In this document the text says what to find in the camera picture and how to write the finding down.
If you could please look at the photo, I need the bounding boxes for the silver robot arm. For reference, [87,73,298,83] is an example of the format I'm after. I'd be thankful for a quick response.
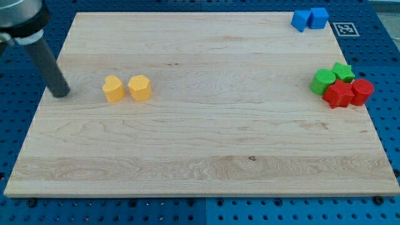
[1,0,51,55]

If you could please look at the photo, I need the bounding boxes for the wooden board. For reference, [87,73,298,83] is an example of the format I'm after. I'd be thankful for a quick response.
[4,12,399,198]

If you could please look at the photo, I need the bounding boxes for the yellow hexagon block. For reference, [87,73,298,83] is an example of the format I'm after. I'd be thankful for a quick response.
[128,75,152,102]

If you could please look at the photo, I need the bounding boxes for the yellow heart block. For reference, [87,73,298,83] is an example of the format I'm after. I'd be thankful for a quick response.
[102,75,126,103]

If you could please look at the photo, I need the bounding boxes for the green cylinder block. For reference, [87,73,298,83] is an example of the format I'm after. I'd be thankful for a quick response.
[309,69,336,95]

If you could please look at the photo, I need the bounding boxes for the blue triangular block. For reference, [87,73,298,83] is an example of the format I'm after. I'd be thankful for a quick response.
[291,10,311,33]

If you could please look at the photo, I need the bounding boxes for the red star block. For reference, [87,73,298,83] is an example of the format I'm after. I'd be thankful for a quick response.
[322,79,354,109]

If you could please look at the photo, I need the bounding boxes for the green star block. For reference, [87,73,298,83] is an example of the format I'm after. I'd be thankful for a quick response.
[331,62,355,83]

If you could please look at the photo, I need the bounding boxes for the blue cube block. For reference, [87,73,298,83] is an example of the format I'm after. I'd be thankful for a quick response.
[308,7,329,29]

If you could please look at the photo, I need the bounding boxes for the red cylinder block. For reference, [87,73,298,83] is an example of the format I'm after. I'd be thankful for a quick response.
[351,79,374,106]

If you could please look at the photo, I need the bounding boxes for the white fiducial marker tag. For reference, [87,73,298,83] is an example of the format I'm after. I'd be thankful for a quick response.
[333,22,359,37]

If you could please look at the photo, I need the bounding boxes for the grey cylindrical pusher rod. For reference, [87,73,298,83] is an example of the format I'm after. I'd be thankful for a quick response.
[14,29,70,98]

